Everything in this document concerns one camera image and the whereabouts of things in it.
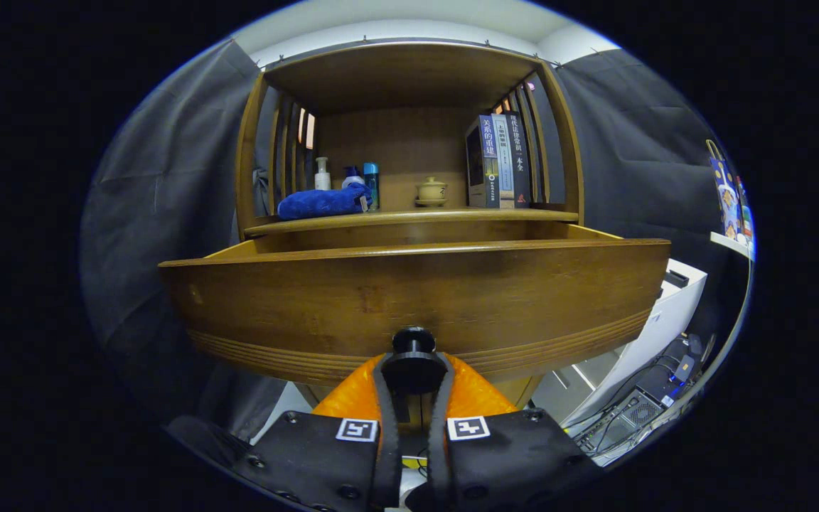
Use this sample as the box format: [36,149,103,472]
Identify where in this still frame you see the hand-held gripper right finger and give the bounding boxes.
[427,353,599,512]

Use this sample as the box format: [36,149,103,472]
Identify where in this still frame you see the blue folded towel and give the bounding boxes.
[277,183,373,220]

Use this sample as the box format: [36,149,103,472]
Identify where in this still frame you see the wooden countertop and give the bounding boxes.
[244,203,579,238]

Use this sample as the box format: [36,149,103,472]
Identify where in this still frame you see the white side table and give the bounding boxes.
[694,231,756,427]

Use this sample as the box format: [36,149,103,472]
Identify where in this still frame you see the blue book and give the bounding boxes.
[466,115,501,209]

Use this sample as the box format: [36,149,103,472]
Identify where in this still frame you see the beige lidded teacup with saucer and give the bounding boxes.
[414,176,448,208]

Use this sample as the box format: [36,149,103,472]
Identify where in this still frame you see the black computer tower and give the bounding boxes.
[573,334,709,456]

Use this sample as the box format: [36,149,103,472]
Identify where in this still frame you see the clear bottle with red label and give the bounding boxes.
[737,178,753,239]

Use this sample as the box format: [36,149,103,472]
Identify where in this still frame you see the wooden drawer with black knob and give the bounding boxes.
[159,222,671,395]

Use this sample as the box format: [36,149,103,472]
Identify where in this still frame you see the white box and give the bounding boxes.
[566,260,707,427]

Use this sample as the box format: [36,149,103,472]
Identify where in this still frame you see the pale grey book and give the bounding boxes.
[491,114,515,209]

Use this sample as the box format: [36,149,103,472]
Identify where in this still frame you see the wooden cabinet with slatted sides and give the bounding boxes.
[235,41,586,410]

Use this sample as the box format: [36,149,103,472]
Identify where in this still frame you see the blue dotted gift bag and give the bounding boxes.
[708,139,741,239]

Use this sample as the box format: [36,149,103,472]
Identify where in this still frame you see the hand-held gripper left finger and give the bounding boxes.
[234,353,405,512]

